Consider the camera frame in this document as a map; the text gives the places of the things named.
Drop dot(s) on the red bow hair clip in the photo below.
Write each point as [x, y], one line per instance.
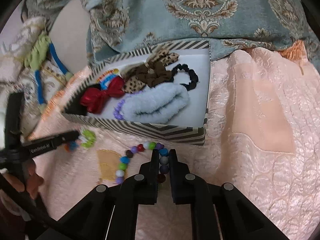
[95, 99]

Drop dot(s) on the teal damask patterned curtain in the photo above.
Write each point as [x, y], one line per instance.
[118, 26]

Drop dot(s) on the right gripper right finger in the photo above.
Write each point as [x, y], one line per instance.
[186, 187]

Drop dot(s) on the person's left hand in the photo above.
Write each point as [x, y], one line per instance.
[31, 185]

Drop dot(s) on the light blue fluffy scrunchie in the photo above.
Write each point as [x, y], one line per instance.
[156, 105]

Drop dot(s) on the striped black white tray box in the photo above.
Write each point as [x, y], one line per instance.
[188, 126]

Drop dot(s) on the peach quilted bedspread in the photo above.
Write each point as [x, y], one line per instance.
[262, 136]

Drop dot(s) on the floral embroidered cushion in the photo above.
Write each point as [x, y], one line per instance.
[16, 78]

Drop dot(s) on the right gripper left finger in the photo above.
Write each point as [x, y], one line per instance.
[142, 188]

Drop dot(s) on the black velvet hair piece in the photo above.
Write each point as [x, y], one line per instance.
[76, 107]

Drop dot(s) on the black scrunchie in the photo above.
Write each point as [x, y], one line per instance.
[193, 77]

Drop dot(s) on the beige embroidered bolster pillow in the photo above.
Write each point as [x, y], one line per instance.
[25, 39]

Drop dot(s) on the leopard print brown scrunchie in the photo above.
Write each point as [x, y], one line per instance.
[150, 72]

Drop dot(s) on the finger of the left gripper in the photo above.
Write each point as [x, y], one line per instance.
[69, 136]

